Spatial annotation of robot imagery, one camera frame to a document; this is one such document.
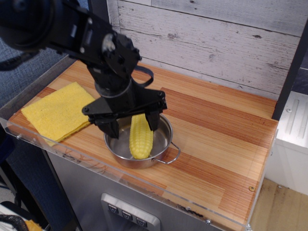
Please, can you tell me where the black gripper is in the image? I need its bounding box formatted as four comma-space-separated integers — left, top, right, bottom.
82, 69, 167, 139

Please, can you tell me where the yellow plastic corn cob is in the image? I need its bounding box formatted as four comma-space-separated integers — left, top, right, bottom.
129, 114, 154, 160

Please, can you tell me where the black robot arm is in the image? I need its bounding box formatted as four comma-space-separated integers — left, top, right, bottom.
0, 0, 167, 138

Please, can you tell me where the small stainless steel pot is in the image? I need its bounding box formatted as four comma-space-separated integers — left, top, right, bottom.
104, 114, 181, 169

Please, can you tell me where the yellow folded cloth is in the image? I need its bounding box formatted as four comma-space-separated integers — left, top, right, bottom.
21, 82, 94, 147

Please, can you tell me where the silver button control panel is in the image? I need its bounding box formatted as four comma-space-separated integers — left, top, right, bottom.
101, 193, 161, 231

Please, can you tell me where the clear acrylic table guard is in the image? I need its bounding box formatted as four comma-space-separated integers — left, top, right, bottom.
0, 109, 278, 231

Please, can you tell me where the white cabinet on right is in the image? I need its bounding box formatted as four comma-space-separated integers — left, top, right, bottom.
265, 91, 308, 195

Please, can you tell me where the black left vertical post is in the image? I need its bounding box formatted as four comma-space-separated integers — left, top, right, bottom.
88, 0, 110, 23

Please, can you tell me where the black vertical post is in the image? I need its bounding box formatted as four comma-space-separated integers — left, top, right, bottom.
271, 0, 308, 121
88, 0, 110, 23

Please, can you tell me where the black braided cable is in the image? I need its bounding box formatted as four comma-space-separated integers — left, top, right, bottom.
0, 54, 49, 231

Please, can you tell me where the black right vertical post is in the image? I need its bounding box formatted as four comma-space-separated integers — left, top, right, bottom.
271, 0, 308, 121

